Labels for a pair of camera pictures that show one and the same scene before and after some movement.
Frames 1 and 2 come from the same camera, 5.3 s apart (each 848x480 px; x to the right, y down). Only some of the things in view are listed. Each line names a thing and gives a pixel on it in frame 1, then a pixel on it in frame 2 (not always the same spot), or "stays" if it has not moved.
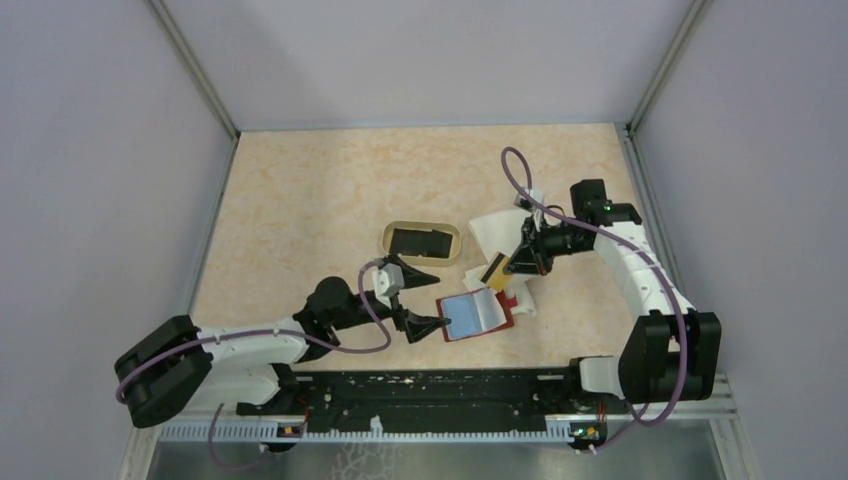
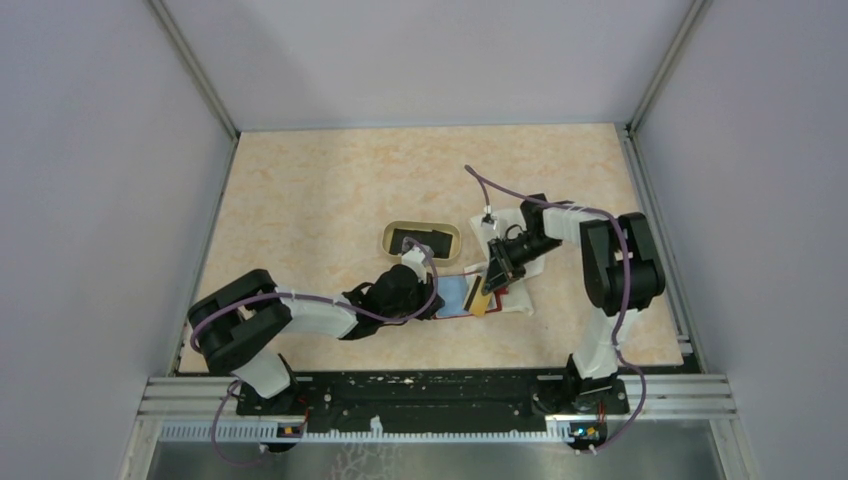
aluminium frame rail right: x=698 y=10 stays
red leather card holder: x=476 y=313 → x=456 y=290
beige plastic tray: x=427 y=261 stays
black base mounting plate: x=440 y=397 stays
